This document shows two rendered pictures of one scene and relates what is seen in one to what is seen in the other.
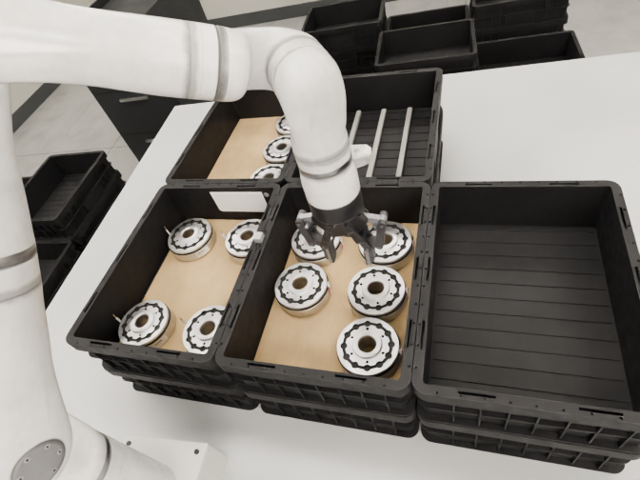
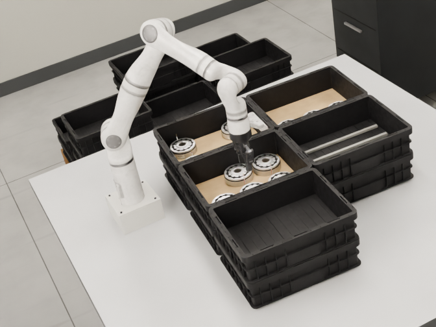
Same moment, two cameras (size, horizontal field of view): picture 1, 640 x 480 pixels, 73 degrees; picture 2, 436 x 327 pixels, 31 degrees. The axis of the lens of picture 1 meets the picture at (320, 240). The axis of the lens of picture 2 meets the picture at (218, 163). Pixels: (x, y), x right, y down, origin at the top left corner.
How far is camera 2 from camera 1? 2.24 m
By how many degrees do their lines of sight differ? 37
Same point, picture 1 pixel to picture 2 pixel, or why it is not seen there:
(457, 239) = (309, 202)
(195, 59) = (199, 66)
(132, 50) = (186, 58)
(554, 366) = not seen: hidden behind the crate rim
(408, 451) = (212, 259)
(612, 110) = not seen: outside the picture
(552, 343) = not seen: hidden behind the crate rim
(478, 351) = (254, 233)
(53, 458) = (117, 143)
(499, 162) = (418, 207)
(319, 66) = (225, 85)
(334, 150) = (231, 112)
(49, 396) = (126, 126)
